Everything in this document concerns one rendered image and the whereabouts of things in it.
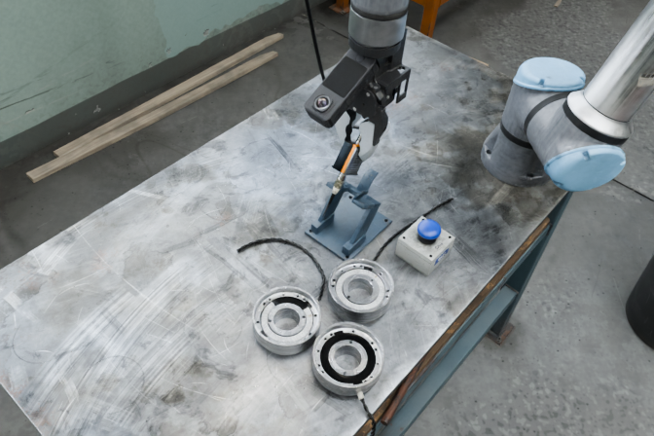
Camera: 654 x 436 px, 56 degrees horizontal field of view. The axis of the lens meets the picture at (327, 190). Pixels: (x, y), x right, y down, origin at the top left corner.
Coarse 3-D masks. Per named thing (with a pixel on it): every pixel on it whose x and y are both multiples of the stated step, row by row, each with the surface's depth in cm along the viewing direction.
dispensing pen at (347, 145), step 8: (360, 136) 95; (344, 144) 95; (352, 144) 94; (344, 152) 95; (336, 160) 95; (344, 160) 95; (336, 168) 95; (344, 176) 97; (336, 184) 97; (336, 192) 98
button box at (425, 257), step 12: (408, 240) 104; (420, 240) 103; (432, 240) 104; (444, 240) 104; (396, 252) 107; (408, 252) 104; (420, 252) 102; (432, 252) 102; (444, 252) 104; (420, 264) 104; (432, 264) 103
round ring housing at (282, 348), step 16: (288, 288) 96; (256, 304) 94; (288, 304) 96; (256, 320) 93; (272, 320) 93; (304, 320) 94; (320, 320) 93; (256, 336) 92; (288, 336) 92; (288, 352) 91
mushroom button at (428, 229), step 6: (420, 222) 103; (426, 222) 103; (432, 222) 103; (420, 228) 102; (426, 228) 102; (432, 228) 102; (438, 228) 102; (420, 234) 102; (426, 234) 101; (432, 234) 101; (438, 234) 102
